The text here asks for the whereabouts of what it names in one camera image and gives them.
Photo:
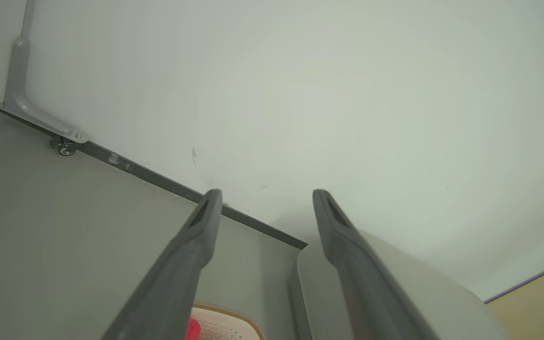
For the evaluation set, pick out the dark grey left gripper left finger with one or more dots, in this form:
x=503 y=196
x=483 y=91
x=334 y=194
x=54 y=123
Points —
x=168 y=293

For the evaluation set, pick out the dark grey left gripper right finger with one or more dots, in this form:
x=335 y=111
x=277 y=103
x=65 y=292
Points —
x=371 y=302

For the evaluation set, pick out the red garment with white cuff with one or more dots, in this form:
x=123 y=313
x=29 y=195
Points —
x=193 y=330

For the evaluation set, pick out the grey fabric sofa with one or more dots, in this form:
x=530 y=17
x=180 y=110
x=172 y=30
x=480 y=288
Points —
x=442 y=302

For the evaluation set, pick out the cream perforated laundry basket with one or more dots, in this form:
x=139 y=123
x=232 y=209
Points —
x=225 y=326

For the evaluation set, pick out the black baseboard strip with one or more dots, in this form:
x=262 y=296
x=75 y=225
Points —
x=158 y=179

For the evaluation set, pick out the small black caster wheel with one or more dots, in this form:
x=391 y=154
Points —
x=66 y=148

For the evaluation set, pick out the grey metal partition foot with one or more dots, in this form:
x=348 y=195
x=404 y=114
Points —
x=17 y=89

